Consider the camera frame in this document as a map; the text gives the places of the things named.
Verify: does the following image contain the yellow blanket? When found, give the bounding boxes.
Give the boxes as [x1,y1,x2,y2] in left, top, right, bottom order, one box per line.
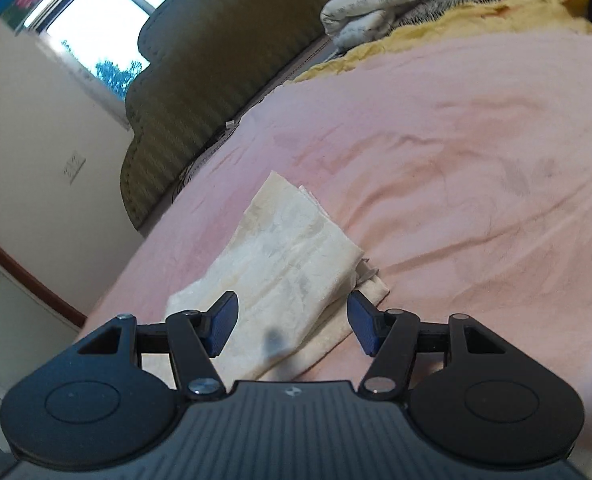
[296,0,592,82]

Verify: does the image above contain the white wall switch plate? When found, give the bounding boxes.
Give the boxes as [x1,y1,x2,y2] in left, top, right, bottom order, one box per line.
[63,151,87,184]

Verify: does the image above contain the cream white pants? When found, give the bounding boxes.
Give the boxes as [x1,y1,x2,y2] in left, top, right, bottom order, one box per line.
[167,172,389,387]

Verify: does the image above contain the brown wooden door frame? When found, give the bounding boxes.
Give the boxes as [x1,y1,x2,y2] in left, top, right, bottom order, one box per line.
[0,246,87,328]

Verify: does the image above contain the olive green padded headboard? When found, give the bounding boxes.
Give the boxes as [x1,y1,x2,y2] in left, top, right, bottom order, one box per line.
[120,0,329,229]

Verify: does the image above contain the white wardrobe sliding doors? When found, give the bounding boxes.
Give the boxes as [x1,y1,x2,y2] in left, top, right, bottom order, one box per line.
[0,267,79,398]

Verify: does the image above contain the pink bed blanket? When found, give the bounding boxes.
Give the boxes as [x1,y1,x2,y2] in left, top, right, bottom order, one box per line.
[87,30,592,466]

